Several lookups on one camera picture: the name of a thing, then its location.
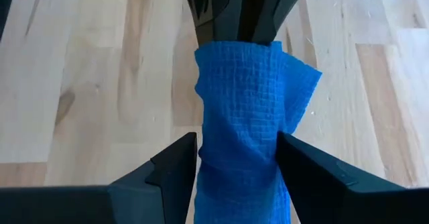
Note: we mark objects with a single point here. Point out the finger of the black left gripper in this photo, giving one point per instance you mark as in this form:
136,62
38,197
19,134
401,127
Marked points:
271,9
218,9

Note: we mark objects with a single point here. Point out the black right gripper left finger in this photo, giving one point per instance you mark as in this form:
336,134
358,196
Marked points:
151,197

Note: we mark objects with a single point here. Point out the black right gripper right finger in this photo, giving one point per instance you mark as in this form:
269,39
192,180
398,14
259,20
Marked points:
335,197

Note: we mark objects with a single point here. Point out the blue elastic bandage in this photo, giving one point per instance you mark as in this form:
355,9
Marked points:
248,116

